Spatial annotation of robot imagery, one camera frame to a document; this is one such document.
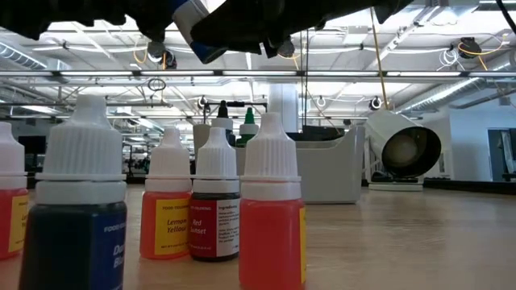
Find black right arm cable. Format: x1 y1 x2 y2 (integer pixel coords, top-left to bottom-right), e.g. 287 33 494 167
494 0 516 35

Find blue wall display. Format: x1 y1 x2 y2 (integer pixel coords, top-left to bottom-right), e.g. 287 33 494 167
486 127 516 182

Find grey plastic caddy bin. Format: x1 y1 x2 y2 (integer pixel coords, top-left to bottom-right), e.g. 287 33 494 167
193 122 366 205

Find small dropper bottle red label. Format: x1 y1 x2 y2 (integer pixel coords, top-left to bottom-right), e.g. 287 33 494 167
187 126 242 263

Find coiled black cable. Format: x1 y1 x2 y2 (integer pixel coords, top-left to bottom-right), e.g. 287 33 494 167
146 77 167 93

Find silver ventilation duct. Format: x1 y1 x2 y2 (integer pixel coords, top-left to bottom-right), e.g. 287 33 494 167
0 39 73 73
397 52 516 116

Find distant black workstations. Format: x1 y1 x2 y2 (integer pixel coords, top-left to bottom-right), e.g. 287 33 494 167
123 143 148 178

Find large bottle black tip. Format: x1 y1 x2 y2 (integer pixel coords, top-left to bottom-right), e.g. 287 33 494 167
210 100 237 147

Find small dropper bottle blue label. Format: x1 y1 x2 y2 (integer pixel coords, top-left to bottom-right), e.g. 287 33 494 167
18 94 128 290

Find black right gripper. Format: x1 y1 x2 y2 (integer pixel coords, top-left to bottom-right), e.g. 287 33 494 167
189 0 414 60

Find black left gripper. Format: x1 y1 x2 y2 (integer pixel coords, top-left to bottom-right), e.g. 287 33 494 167
0 0 179 44

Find white square column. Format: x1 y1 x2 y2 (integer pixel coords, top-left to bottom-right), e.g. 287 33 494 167
267 83 300 122

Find large bottle blue tip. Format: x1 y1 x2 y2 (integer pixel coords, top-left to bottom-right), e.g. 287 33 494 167
168 0 230 65

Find black ceiling cord reel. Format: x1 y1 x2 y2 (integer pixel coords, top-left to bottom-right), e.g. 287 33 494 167
277 38 297 59
458 36 483 60
145 39 177 70

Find large bottle green tip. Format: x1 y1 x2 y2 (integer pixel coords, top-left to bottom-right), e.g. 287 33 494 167
235 106 260 148

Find black monitor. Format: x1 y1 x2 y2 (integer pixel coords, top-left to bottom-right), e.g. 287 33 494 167
17 135 48 156

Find coiled white cable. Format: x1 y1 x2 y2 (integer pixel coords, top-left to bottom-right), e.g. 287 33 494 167
438 47 460 72

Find small dropper bottle yellow label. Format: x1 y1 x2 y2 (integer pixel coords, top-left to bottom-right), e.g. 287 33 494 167
139 126 194 261
238 112 308 290
0 122 31 262

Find yellow hanging cable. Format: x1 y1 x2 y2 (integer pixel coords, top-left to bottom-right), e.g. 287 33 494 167
368 6 390 112

